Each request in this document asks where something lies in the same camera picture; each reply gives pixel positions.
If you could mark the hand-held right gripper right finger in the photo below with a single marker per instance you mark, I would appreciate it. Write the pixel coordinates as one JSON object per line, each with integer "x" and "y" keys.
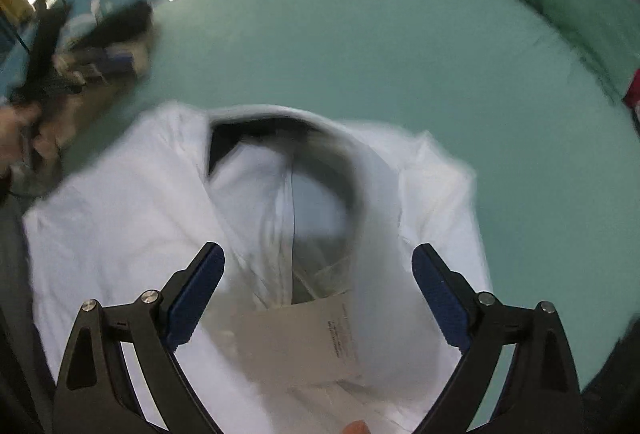
{"x": 440, "y": 294}

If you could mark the person's right hand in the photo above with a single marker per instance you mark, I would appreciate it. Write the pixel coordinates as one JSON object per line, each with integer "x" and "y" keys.
{"x": 357, "y": 428}

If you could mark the person's left hand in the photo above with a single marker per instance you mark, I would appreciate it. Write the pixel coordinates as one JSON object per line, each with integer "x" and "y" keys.
{"x": 25, "y": 129}

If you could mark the khaki pants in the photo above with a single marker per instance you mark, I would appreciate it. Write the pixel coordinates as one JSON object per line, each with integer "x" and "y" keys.
{"x": 95, "y": 109}

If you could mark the small red pillow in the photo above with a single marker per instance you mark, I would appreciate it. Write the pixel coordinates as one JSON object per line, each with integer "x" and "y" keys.
{"x": 632, "y": 97}

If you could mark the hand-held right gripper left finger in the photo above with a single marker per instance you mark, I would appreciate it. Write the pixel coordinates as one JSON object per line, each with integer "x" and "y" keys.
{"x": 197, "y": 294}

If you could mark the white shirt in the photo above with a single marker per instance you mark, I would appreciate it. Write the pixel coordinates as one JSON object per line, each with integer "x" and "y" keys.
{"x": 125, "y": 224}

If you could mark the green bed sheet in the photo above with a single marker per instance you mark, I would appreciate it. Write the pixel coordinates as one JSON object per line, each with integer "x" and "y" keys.
{"x": 350, "y": 64}

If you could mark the black garment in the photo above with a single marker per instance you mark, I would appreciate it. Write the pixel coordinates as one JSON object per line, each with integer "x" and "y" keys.
{"x": 115, "y": 22}

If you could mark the white paper insert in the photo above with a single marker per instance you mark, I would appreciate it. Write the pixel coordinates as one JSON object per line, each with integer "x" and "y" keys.
{"x": 300, "y": 339}

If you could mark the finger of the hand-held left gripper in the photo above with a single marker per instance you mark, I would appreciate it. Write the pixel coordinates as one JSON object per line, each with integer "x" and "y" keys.
{"x": 120, "y": 62}

